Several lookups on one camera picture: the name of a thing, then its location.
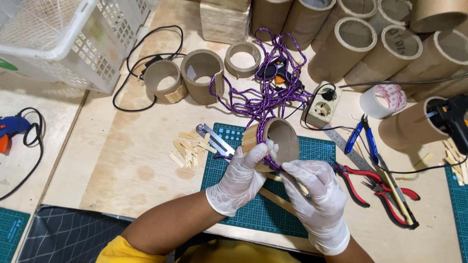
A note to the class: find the white power socket block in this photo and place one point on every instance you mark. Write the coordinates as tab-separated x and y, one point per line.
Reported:
321	107

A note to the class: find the white tape roll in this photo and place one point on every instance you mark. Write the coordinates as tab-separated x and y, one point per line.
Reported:
376	104

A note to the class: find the silver metal utility knife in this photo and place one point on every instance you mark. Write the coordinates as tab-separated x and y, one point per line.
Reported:
214	138

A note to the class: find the black patterned sheet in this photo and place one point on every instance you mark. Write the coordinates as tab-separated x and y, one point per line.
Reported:
69	237

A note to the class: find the person's right hand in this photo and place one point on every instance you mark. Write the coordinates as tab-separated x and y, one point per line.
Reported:
318	204

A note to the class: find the pile of short wooden sticks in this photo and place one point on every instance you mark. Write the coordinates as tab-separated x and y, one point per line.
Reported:
190	149

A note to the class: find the white plastic lattice basket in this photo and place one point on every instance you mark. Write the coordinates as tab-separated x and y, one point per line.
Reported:
62	40

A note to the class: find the heap of long cardboard tubes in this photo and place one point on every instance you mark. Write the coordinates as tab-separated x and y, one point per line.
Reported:
369	47

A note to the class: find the yellow shirt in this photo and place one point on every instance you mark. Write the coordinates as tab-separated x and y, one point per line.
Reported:
128	254

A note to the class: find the steel ruler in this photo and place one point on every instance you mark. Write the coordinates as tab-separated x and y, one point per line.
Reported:
347	148

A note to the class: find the large black glue gun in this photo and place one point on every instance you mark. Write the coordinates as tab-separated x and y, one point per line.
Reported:
453	117

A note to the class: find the single wooden stick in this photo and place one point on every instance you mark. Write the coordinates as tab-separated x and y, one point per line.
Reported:
420	163

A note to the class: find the blue glue gun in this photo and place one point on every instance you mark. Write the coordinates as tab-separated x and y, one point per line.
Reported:
12	126

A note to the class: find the wooden block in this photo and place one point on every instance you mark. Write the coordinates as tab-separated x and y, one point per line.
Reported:
223	23

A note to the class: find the cardboard tube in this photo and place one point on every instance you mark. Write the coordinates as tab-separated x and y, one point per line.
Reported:
406	126

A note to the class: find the person's left fingers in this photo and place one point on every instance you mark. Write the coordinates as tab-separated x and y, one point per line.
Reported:
252	155

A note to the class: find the heap of wooden stick pieces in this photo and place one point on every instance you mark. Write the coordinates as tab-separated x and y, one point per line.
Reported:
457	160

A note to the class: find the black orange glue gun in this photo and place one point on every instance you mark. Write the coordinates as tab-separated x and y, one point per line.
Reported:
276	69

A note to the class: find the person's right fingers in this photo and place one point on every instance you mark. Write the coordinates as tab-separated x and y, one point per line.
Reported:
305	170

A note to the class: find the long wooden stick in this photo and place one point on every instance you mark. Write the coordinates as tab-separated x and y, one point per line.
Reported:
278	201
274	178

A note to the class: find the green cutting mat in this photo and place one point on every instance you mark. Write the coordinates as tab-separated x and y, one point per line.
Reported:
314	153
11	233
459	212

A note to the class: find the person's left hand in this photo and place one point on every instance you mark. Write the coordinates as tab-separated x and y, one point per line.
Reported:
237	179

